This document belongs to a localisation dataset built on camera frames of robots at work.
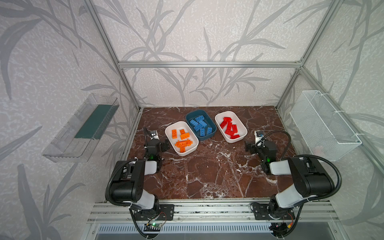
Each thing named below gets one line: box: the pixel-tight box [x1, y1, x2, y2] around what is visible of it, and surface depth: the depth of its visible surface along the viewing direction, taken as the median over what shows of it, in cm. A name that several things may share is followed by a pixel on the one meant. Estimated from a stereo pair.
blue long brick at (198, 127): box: [193, 124, 203, 132], surface depth 109 cm
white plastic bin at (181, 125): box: [164, 121, 199, 157], surface depth 104 cm
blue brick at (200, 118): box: [195, 115, 205, 122], surface depth 114 cm
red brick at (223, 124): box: [219, 120, 228, 129], surface depth 110 cm
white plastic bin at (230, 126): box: [215, 111, 248, 143], surface depth 110 cm
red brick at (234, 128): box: [232, 124, 238, 133], surface depth 108 cm
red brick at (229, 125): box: [226, 121, 233, 131], surface depth 110 cm
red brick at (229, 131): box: [225, 127, 235, 136], surface depth 107 cm
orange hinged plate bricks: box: [174, 139, 193, 153], surface depth 98 cm
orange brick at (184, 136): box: [180, 132, 191, 140], surface depth 104 cm
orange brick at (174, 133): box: [171, 129, 178, 139], surface depth 106 cm
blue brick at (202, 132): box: [200, 128, 206, 137], surface depth 105 cm
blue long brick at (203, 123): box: [198, 120, 208, 128], surface depth 110 cm
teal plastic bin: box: [185, 109, 217, 141], surface depth 110 cm
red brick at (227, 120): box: [221, 117, 233, 125], surface depth 111 cm
